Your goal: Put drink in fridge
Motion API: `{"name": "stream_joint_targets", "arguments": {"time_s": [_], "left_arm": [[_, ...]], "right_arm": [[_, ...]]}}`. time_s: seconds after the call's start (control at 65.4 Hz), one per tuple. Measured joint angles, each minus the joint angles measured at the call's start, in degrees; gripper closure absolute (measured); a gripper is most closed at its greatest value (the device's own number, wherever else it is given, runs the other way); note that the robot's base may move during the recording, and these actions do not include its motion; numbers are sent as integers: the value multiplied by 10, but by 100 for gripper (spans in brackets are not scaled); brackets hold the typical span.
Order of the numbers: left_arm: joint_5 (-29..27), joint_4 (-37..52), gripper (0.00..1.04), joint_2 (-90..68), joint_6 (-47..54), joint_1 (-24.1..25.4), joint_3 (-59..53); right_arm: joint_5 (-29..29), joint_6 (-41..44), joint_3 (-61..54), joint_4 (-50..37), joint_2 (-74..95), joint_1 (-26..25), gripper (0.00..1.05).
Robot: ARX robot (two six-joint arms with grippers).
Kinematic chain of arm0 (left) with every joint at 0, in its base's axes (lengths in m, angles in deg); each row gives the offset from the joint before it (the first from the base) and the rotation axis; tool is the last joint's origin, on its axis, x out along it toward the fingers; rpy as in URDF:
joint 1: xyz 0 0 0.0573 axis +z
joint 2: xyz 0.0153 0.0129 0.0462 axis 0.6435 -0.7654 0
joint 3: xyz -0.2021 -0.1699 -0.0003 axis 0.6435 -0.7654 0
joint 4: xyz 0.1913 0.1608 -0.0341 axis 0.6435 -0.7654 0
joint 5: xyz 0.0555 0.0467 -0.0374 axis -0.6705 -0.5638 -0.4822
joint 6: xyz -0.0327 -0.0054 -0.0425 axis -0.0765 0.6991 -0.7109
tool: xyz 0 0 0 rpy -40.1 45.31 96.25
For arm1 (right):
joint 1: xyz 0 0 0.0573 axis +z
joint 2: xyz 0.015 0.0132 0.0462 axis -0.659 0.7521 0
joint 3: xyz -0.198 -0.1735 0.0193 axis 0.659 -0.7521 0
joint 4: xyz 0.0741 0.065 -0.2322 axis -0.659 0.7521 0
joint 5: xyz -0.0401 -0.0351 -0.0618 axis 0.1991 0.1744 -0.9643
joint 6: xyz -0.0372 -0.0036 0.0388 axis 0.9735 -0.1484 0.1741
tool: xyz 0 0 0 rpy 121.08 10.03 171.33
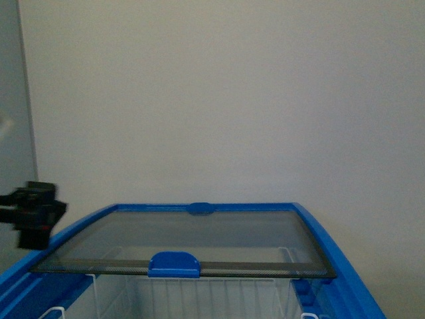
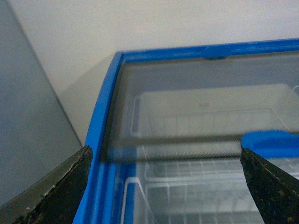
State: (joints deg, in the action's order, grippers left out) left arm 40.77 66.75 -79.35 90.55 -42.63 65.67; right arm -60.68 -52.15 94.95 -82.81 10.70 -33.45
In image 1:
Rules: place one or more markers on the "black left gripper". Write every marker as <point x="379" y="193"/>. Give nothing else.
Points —
<point x="33" y="211"/>

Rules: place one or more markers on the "sliding glass freezer lid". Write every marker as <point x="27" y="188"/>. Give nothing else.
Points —
<point x="180" y="244"/>

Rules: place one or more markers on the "white blue chest freezer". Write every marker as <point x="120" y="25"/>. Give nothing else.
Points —
<point x="346" y="294"/>

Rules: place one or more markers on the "white wire freezer basket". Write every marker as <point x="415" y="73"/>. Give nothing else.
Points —
<point x="166" y="281"/>

